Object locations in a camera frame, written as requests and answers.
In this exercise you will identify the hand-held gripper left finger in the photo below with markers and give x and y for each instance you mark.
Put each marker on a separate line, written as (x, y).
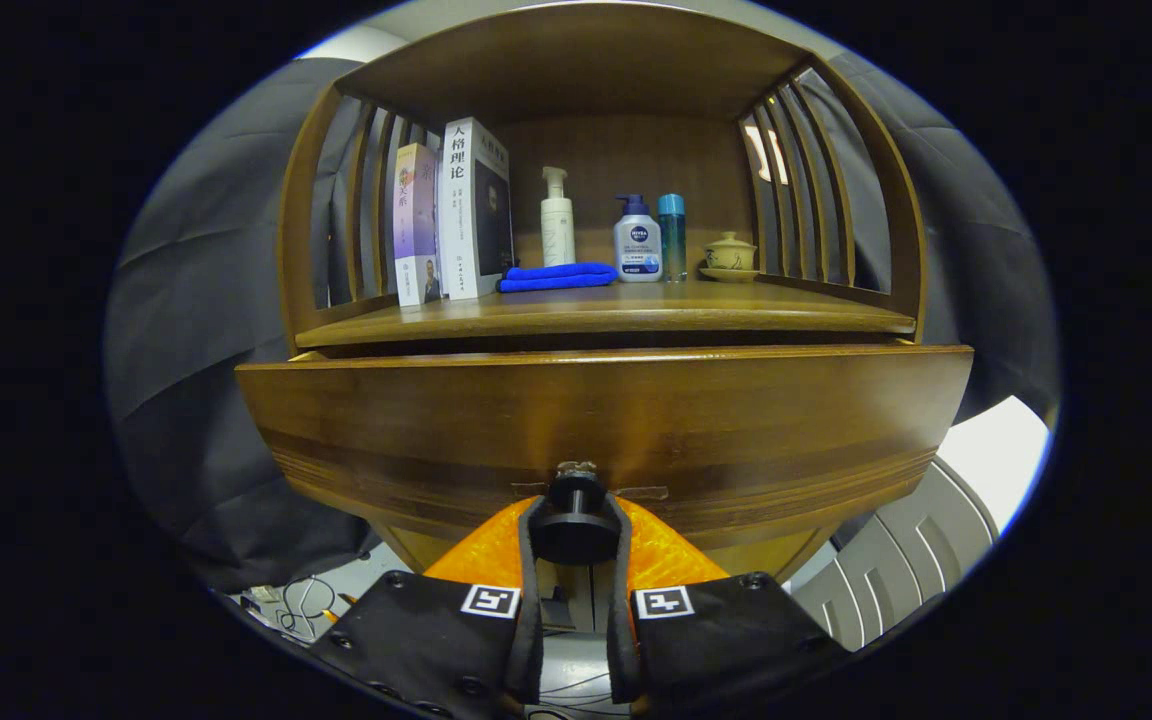
(531, 650)

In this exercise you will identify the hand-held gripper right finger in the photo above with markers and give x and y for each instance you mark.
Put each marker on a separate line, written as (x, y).
(621, 650)

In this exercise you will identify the black drawer knob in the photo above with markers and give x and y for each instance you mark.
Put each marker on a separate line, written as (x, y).
(576, 535)

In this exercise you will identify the wooden drawer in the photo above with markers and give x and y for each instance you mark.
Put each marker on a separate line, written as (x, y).
(636, 420)

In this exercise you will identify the wooden countertop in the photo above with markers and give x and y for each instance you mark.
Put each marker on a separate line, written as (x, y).
(636, 310)

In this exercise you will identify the wooden cabinet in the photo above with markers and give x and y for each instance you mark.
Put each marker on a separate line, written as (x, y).
(596, 60)

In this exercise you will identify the grey plastic chair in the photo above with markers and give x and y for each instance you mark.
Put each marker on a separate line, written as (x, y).
(896, 560)

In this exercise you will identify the blue folded cloth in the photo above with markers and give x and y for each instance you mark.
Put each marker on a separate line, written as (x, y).
(556, 277)

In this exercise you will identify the white lotion bottle blue cap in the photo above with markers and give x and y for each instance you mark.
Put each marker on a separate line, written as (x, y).
(638, 250)

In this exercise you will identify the ceramic lidded teacup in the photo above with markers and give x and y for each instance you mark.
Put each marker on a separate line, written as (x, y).
(730, 257)

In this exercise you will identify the teal bottle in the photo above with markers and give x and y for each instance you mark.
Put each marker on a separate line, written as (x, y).
(673, 240)

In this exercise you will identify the white pump bottle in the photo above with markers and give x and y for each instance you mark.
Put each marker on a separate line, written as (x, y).
(557, 230)

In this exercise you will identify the thick white book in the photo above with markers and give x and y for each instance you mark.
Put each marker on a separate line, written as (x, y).
(461, 220)

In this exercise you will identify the purple book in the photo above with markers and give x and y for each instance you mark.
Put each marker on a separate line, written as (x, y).
(416, 220)

